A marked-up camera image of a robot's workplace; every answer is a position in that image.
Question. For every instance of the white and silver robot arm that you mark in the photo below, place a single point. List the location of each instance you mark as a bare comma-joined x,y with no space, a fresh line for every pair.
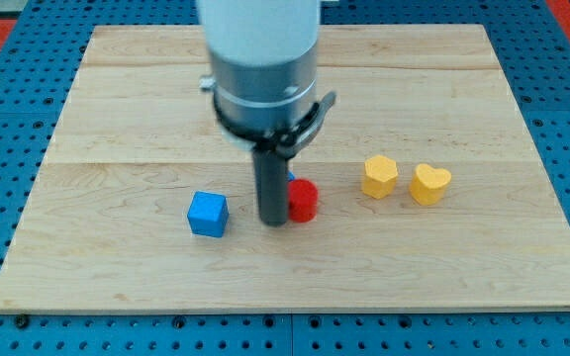
263,56

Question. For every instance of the yellow hexagon block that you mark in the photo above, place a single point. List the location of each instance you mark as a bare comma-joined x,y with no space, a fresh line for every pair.
380,174

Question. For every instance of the light wooden board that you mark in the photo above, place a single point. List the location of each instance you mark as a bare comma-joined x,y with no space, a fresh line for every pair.
105,228

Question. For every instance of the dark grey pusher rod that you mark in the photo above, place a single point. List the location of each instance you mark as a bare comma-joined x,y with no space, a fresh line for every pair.
271,183

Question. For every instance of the yellow heart block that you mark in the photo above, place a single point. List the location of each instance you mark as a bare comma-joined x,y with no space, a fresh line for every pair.
429,184

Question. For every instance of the red cylinder block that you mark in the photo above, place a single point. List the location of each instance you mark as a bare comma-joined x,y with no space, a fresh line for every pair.
303,197

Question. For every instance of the blue cube block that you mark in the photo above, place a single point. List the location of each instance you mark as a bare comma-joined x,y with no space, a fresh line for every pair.
208,214

